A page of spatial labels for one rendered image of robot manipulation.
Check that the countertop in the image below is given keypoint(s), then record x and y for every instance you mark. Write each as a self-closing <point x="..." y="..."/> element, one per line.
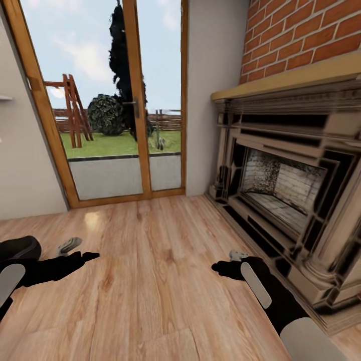
<point x="332" y="71"/>

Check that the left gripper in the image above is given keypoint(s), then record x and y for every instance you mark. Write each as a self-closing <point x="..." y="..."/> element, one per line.
<point x="62" y="267"/>

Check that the cauldron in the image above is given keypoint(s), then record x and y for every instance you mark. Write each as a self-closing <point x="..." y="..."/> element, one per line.
<point x="20" y="248"/>

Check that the door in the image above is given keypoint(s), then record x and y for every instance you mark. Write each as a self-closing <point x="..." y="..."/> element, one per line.
<point x="109" y="80"/>

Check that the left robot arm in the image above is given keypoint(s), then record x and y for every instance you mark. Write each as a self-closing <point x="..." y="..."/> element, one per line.
<point x="14" y="273"/>

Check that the wood fireplace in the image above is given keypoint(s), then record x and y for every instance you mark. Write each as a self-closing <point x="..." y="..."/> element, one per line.
<point x="288" y="182"/>

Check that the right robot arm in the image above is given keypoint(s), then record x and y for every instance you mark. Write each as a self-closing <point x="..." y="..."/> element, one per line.
<point x="303" y="339"/>

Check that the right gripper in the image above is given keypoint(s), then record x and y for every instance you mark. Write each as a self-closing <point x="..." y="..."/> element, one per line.
<point x="225" y="269"/>

